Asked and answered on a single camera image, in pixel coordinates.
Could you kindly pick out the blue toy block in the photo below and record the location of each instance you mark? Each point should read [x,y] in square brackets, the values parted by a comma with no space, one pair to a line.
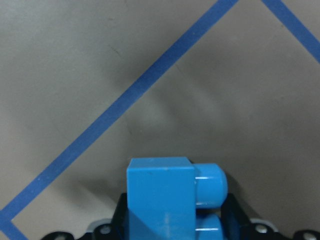
[164,194]

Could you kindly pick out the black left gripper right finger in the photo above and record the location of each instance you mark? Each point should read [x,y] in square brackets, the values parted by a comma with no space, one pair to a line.
[236,225]

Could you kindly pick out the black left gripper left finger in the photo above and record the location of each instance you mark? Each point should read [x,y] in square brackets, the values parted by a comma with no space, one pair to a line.
[111,230]

